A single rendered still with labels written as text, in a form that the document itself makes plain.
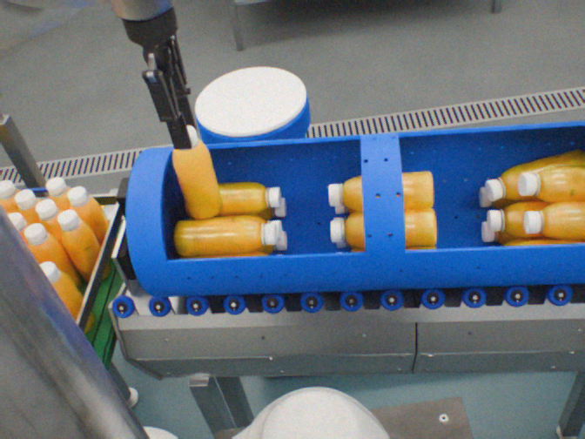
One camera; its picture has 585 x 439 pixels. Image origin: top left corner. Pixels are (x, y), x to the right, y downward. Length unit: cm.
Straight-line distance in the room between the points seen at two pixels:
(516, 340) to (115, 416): 90
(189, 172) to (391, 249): 36
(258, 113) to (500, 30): 247
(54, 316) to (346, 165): 88
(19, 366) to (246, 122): 112
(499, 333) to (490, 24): 278
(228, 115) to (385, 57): 215
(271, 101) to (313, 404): 101
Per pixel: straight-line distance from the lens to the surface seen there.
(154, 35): 93
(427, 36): 376
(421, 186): 110
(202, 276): 110
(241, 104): 156
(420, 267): 106
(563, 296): 123
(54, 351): 47
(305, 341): 126
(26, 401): 48
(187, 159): 107
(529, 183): 114
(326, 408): 66
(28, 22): 31
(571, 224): 113
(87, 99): 377
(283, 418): 66
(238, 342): 129
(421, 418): 96
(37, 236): 134
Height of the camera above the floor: 193
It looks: 46 degrees down
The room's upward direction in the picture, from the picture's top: 10 degrees counter-clockwise
